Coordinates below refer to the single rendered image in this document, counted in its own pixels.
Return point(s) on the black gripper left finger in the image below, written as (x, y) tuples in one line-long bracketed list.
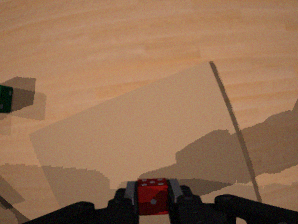
[(123, 210)]

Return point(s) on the red die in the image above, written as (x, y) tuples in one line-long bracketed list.
[(153, 196)]

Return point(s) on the green die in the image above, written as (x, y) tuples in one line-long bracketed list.
[(5, 99)]

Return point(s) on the tan flat mat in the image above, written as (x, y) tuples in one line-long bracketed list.
[(177, 127)]

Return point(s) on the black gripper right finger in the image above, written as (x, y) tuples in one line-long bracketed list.
[(225, 208)]

